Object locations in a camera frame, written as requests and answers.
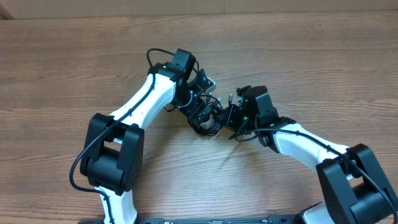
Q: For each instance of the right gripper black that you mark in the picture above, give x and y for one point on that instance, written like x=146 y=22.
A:
x=230 y=113

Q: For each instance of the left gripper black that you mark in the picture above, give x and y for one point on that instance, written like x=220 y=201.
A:
x=191 y=111

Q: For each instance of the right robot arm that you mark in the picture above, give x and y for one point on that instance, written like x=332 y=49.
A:
x=354 y=186

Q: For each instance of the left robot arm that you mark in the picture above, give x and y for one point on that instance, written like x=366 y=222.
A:
x=112 y=156

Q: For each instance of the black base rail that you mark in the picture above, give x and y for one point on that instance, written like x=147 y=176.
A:
x=271 y=219

